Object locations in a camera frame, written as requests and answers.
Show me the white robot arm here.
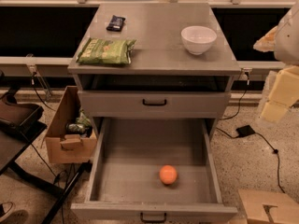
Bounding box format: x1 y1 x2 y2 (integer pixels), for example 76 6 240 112
253 3 299 123

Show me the grey drawer cabinet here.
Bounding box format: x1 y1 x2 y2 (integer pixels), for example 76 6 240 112
68 2 240 133

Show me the cardboard box with items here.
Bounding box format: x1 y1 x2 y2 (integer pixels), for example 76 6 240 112
45 86 97 163

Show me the white ceramic bowl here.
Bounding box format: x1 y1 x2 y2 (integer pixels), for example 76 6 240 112
181 26 217 55

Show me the orange fruit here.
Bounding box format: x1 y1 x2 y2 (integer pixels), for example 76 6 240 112
159 165 178 185

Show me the dark blue snack packet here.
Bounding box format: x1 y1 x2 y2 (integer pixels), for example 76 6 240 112
107 15 125 32

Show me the dark brown tray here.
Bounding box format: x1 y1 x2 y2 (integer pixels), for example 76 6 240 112
0 94 44 134

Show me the cardboard box lower right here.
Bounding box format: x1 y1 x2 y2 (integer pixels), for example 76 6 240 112
238 189 299 224

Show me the green can in box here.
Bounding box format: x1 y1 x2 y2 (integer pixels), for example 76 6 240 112
65 123 86 134

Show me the closed grey top drawer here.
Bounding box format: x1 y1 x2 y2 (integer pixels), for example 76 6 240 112
78 91 231 119

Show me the green chip bag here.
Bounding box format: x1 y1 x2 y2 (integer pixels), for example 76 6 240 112
77 38 136 64

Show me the black table with stand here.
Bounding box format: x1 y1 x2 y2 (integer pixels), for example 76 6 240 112
0 133 89 224

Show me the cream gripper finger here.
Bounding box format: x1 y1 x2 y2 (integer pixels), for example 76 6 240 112
260 66 299 123
253 26 278 52

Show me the open grey middle drawer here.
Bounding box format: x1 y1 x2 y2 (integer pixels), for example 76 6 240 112
71 118 237 223

